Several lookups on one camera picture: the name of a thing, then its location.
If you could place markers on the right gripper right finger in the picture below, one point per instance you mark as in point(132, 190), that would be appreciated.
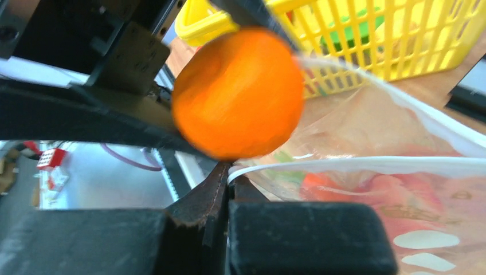
point(298, 237)

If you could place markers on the polka dot zip bag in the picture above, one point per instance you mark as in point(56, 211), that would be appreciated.
point(377, 129)

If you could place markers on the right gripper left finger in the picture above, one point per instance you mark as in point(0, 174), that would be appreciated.
point(188, 237)

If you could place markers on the green star fruit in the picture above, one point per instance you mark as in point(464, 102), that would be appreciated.
point(363, 31)

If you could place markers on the yellow plastic basket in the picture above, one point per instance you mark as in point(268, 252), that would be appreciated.
point(391, 39)

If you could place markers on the orange carrot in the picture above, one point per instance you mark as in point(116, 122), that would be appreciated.
point(319, 187)

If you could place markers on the orange tangerine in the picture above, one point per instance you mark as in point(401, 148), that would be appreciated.
point(240, 96)

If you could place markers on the red apple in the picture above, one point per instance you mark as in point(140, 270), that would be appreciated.
point(424, 201)

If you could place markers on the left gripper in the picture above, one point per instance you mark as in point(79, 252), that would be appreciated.
point(118, 44)

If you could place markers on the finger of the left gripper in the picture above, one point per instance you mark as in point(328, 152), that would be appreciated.
point(254, 13)

